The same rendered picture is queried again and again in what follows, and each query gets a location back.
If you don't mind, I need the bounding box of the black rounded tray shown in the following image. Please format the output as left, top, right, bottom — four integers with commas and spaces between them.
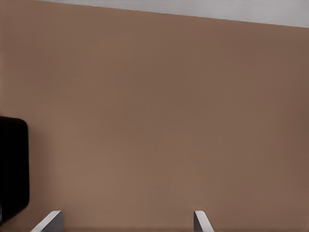
0, 116, 30, 225

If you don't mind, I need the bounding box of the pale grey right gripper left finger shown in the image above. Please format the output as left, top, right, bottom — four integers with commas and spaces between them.
30, 209, 64, 232

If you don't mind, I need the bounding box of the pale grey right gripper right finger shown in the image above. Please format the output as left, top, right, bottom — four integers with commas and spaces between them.
193, 210, 214, 232

